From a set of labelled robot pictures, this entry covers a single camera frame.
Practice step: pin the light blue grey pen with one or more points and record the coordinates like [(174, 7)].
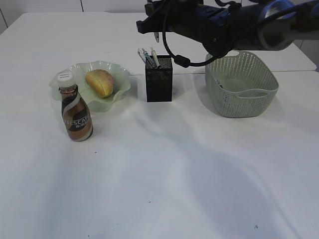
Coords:
[(149, 58)]

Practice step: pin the clear plastic ruler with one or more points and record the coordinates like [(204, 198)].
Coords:
[(141, 55)]

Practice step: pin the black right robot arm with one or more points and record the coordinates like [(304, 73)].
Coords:
[(265, 25)]

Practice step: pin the green woven plastic basket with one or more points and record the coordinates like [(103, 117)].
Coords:
[(251, 86)]

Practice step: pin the green wavy glass plate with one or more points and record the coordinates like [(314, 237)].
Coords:
[(121, 84)]

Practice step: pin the bread roll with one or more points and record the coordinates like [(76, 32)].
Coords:
[(101, 81)]

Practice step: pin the cream white pen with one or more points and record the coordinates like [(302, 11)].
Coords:
[(155, 57)]

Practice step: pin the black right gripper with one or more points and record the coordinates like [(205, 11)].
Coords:
[(188, 18)]

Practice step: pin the Nescafe coffee bottle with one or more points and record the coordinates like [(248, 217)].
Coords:
[(75, 112)]

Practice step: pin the white grey pen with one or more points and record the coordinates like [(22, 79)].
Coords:
[(157, 37)]

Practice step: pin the black mesh pen holder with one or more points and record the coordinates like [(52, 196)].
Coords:
[(159, 81)]

